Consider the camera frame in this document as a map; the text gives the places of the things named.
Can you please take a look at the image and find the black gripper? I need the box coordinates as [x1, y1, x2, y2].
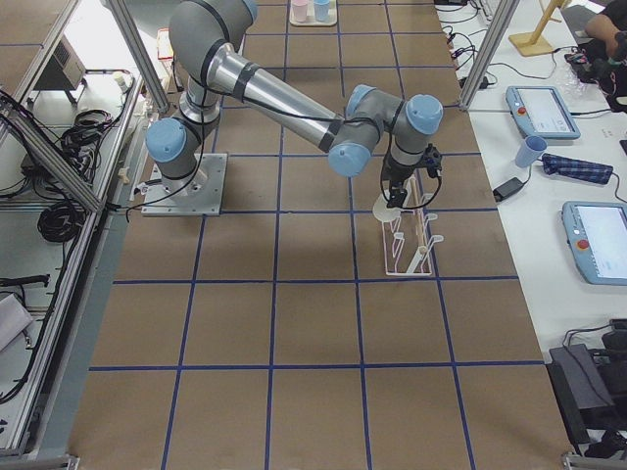
[381, 155, 421, 209]

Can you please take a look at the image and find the white plastic cup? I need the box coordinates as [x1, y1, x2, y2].
[372, 195, 402, 223]

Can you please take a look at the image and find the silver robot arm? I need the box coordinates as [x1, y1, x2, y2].
[146, 1, 444, 210]

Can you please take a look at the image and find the blue cup on desk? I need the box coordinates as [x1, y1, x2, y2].
[514, 135, 548, 168]

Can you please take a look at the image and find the blue cup on tray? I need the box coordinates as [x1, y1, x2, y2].
[313, 0, 330, 23]

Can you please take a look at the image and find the pink plastic cup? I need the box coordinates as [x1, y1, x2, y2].
[290, 0, 309, 24]

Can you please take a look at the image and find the black power adapter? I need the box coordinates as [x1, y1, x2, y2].
[493, 177, 525, 203]

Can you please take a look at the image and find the blue plaid cloth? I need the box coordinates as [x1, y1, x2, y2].
[541, 153, 613, 185]

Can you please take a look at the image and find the upper teach pendant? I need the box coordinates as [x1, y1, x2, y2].
[506, 86, 581, 140]

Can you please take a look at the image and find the teach pendant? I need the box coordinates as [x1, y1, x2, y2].
[561, 201, 626, 286]
[506, 86, 581, 140]

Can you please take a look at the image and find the cream plastic tray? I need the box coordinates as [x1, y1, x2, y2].
[288, 0, 338, 26]

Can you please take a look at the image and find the lower teach pendant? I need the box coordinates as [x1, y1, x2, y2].
[561, 201, 626, 286]

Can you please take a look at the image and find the wooden stand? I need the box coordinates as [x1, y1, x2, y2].
[508, 0, 564, 57]

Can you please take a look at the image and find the white wire cup rack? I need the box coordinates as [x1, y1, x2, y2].
[379, 174, 446, 277]

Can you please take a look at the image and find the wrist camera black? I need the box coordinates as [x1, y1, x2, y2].
[423, 144, 442, 178]

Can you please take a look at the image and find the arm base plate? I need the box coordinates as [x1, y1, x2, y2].
[140, 153, 228, 216]

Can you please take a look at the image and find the aluminium frame post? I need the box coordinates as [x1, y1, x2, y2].
[458, 0, 519, 111]

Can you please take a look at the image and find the black cable bundle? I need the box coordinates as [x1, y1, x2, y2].
[37, 200, 84, 244]

